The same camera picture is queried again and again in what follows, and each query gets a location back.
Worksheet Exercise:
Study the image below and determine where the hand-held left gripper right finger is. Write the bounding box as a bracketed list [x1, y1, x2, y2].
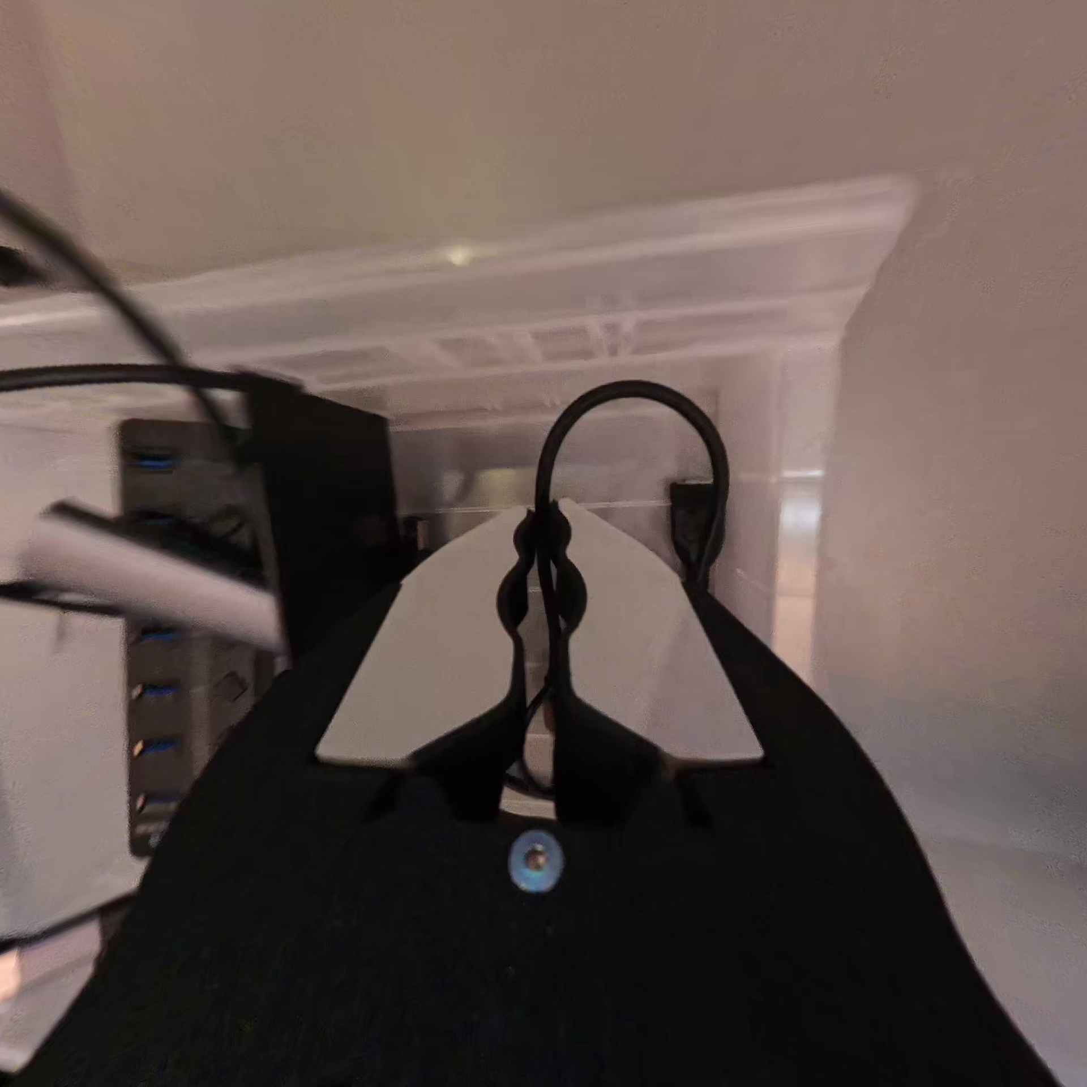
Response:
[550, 498, 765, 768]

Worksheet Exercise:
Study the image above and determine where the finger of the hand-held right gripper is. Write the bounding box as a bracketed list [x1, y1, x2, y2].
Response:
[17, 501, 290, 655]

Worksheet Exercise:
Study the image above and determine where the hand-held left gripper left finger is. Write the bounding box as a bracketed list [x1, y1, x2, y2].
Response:
[314, 506, 538, 769]

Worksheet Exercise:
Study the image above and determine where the black usb hub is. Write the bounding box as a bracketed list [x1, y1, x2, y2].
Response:
[117, 416, 285, 859]

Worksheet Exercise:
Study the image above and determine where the clear plastic bin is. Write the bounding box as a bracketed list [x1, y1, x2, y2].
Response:
[0, 170, 1087, 1087]

